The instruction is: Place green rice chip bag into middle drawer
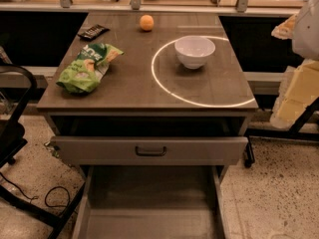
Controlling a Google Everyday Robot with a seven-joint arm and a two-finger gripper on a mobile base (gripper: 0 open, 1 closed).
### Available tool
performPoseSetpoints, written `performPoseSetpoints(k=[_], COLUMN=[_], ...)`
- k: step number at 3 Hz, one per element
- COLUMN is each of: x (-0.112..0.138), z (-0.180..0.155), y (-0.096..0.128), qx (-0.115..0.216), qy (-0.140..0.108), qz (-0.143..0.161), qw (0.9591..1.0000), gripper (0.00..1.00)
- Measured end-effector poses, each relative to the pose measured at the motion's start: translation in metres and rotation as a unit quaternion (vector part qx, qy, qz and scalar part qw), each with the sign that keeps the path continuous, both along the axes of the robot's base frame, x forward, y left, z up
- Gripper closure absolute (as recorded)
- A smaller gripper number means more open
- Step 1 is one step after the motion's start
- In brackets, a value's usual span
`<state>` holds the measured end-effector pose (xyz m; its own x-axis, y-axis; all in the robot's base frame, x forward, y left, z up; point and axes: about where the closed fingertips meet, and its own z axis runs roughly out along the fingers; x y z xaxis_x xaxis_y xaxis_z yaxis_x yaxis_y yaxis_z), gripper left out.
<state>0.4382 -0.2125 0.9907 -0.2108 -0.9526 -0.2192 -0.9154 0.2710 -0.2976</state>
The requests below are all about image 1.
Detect dark candy bar wrapper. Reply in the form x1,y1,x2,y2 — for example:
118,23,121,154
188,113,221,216
79,24,109,41

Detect open middle drawer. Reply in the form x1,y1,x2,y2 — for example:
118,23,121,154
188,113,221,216
72,166,230,239

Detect orange fruit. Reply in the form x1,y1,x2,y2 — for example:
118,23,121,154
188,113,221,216
140,15,155,31

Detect grey drawer cabinet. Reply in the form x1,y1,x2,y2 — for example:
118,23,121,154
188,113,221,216
36,11,259,239

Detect black table leg frame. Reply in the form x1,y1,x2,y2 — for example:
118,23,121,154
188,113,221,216
245,98,319,141

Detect green rice chip bag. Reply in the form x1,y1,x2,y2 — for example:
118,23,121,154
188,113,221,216
56,43,124,95

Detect top drawer with black handle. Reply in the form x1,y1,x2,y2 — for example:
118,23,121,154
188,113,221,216
50,115,249,167

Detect black office chair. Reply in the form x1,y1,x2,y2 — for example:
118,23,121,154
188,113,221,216
0,64,85,239

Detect black floor cable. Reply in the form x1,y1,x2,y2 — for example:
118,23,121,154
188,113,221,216
0,171,72,209

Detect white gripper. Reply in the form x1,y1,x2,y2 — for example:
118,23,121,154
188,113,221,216
270,0,319,129

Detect white bowl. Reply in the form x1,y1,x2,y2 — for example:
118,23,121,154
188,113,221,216
174,36,215,70

